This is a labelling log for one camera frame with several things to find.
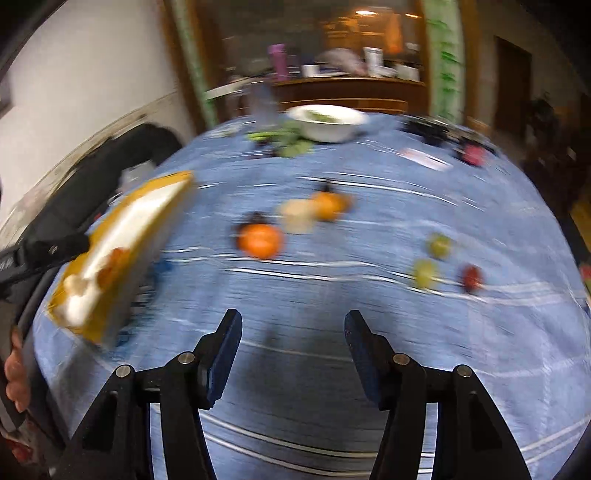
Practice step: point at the white bowl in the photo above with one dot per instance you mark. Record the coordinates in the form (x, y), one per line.
(332, 131)

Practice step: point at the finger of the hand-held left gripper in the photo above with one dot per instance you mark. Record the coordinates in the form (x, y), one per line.
(55, 249)

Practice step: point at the person's left hand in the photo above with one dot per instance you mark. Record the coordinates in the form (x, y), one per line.
(14, 378)

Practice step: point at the pale beige chunk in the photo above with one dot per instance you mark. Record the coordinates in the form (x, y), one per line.
(76, 284)
(298, 216)
(78, 310)

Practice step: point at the red jujube date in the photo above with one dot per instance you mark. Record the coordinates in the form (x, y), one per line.
(473, 278)

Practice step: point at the black leather sofa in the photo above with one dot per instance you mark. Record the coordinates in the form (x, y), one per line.
(143, 143)

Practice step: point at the clear glass pitcher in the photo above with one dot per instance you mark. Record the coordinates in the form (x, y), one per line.
(263, 104)

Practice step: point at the pink plastic bag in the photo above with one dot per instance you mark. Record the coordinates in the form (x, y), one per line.
(344, 57)

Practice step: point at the dark figurine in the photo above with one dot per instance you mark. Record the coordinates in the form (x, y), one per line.
(544, 122)

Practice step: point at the dark jar with red label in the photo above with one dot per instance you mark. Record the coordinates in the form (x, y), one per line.
(473, 154)

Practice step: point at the black power adapter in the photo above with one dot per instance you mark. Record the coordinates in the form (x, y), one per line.
(427, 129)

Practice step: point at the white cup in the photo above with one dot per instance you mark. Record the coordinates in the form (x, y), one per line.
(310, 70)

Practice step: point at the wooden sideboard cabinet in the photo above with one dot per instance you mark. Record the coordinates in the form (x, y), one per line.
(346, 94)

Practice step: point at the small white boxes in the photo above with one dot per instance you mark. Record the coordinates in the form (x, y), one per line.
(408, 72)

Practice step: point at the white pink packet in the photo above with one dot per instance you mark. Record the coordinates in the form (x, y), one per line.
(425, 159)

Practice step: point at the green jujube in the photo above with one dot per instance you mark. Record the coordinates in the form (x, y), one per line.
(425, 273)
(438, 244)

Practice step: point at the green leafy vegetables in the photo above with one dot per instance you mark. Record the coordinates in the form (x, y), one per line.
(288, 141)

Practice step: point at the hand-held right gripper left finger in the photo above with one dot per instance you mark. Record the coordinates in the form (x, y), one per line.
(224, 356)

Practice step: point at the white tube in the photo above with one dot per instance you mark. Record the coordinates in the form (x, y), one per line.
(374, 60)

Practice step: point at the green vegetables in bowl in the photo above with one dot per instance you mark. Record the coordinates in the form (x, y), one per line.
(323, 115)

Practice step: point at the brown wooden door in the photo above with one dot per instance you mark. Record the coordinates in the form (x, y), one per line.
(512, 83)

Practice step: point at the blue plaid tablecloth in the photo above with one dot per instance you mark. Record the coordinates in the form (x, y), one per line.
(323, 286)

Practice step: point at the white plastic bag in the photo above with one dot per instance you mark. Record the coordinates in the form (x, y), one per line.
(134, 175)

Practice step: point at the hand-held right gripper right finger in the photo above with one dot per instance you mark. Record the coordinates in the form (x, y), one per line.
(364, 360)

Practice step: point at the orange mandarin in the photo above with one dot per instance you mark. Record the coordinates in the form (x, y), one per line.
(328, 205)
(104, 276)
(117, 257)
(259, 241)

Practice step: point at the purple bottle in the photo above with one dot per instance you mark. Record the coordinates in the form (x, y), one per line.
(278, 57)

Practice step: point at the yellow-edged white tray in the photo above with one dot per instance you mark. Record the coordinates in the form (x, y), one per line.
(138, 217)

